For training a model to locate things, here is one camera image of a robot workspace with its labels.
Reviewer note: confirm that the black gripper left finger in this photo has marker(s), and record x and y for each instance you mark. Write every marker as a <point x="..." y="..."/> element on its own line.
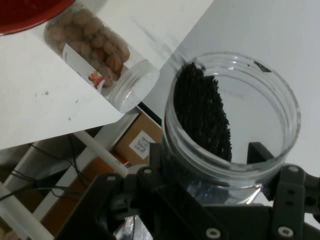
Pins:
<point x="150" y="200"/>

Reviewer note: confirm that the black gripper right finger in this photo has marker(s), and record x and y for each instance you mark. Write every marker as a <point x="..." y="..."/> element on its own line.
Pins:
<point x="290" y="200"/>

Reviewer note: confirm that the clear jar with black grains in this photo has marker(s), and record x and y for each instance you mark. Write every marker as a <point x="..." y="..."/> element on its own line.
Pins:
<point x="200" y="112"/>

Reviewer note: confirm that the orange brown box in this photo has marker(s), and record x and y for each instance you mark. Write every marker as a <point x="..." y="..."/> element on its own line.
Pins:
<point x="75" y="200"/>

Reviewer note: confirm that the brown cardboard box with label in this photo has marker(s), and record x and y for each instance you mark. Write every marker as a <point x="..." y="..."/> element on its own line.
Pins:
<point x="147" y="123"/>

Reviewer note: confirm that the nut jar with white lid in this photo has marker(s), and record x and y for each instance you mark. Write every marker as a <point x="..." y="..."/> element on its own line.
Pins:
<point x="95" y="42"/>

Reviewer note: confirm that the red bowl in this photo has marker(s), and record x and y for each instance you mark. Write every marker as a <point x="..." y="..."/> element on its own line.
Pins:
<point x="25" y="15"/>

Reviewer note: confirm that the white table leg frame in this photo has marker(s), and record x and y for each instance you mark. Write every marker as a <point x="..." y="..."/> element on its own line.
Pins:
<point x="105" y="152"/>

